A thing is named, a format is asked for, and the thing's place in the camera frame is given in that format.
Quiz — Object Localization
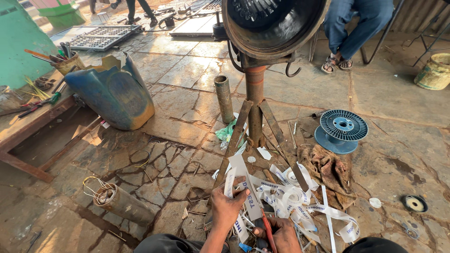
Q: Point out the person's right hand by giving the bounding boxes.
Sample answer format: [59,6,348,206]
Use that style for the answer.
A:
[253,217,303,253]

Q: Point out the person's left hand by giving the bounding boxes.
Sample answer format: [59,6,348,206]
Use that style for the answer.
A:
[210,175,251,234]

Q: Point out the red handled tool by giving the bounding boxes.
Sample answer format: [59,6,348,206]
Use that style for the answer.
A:
[259,207,278,253]

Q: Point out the white printed insulation strip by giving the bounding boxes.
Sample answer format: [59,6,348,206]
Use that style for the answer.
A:
[224,155,263,244]

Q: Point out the heap of white printed strips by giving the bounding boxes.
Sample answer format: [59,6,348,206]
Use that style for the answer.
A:
[212,155,361,253]

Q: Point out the white tape roll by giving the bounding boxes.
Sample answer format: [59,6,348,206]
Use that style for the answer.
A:
[283,167,300,186]

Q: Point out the green plastic bag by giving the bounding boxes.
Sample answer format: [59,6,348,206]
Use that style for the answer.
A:
[215,119,247,150]

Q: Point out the dirty brown rag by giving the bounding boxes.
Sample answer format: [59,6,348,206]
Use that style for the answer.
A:
[297,144,358,211]

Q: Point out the rusty metal tripod stand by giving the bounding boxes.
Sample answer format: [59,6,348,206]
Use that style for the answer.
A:
[212,53,310,197]

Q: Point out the short grey metal pipe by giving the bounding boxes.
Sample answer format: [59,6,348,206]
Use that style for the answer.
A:
[214,75,235,124]

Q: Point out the black round disc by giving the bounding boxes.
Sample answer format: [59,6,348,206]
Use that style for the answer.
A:
[401,195,429,213]

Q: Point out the broken blue plastic drum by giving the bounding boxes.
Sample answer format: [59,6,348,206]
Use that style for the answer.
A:
[65,52,155,131]

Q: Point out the flat metal panel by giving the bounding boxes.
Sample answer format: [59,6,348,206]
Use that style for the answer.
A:
[169,13,225,38]

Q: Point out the round metal motor housing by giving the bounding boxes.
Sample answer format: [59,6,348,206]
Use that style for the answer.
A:
[221,0,331,60]

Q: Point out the tin can of tools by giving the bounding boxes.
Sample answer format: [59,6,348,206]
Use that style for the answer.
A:
[24,41,86,76]

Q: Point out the grey metal grate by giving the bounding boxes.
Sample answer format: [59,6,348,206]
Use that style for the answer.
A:
[49,24,143,52]

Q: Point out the rusty metal workbench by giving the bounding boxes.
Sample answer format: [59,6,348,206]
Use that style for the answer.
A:
[0,68,106,183]

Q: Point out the yellow strips bundle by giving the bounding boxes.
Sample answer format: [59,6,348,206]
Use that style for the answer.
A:
[23,75,52,101]

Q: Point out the stained yellow plastic bucket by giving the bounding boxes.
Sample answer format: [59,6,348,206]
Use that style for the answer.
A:
[414,53,450,91]

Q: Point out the black metal folding stand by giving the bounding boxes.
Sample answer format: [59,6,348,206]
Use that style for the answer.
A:
[407,0,450,67]

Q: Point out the rusty pipe with wires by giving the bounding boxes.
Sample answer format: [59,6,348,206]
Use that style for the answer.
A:
[82,176,155,227]

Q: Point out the blue plastic wire spool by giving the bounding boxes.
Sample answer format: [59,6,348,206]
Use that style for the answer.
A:
[314,109,369,155]

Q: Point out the green handled screwdriver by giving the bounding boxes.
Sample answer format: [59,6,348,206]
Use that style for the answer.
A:
[49,82,68,106]

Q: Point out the red handled pliers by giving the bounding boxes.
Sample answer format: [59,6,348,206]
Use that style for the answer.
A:
[18,99,53,119]

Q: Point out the metal frame chair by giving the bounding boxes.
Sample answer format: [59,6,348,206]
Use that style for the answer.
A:
[309,0,406,65]

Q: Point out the green concrete pedestal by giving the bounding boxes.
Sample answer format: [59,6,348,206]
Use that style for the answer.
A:
[30,0,87,29]

